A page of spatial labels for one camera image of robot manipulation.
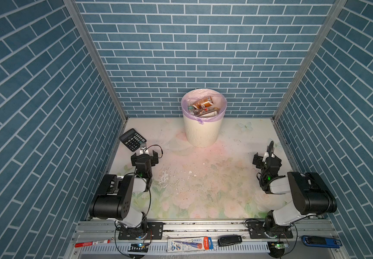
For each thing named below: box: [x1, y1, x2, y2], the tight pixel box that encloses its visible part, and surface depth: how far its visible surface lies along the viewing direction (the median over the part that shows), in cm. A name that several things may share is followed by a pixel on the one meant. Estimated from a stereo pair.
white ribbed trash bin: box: [183, 113, 224, 148], surface depth 96 cm
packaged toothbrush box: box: [167, 236, 214, 253], surface depth 71 cm
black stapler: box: [217, 235, 243, 247], surface depth 71 cm
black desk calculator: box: [118, 127, 147, 153], surface depth 107 cm
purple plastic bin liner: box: [181, 87, 228, 125], surface depth 98 cm
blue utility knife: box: [300, 235, 343, 249], surface depth 69 cm
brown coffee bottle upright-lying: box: [192, 96, 214, 110], surface depth 98 cm
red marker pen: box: [74, 239, 111, 248], surface depth 71 cm
